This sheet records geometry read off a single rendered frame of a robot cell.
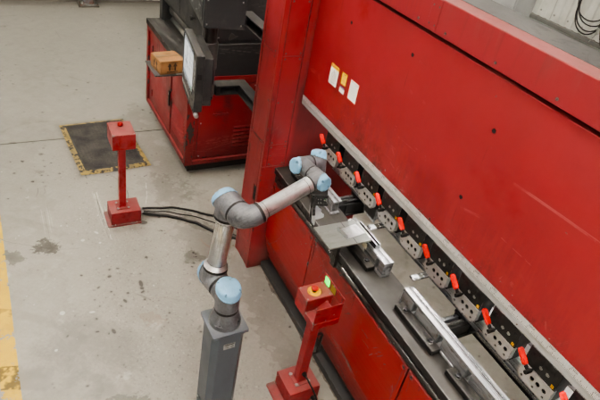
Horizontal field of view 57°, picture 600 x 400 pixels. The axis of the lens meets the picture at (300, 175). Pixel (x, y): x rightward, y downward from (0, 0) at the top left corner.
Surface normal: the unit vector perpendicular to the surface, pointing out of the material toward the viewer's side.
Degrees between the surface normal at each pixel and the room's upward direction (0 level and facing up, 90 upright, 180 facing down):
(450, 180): 90
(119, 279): 0
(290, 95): 90
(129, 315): 0
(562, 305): 90
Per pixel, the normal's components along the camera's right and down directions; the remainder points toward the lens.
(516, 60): -0.88, 0.12
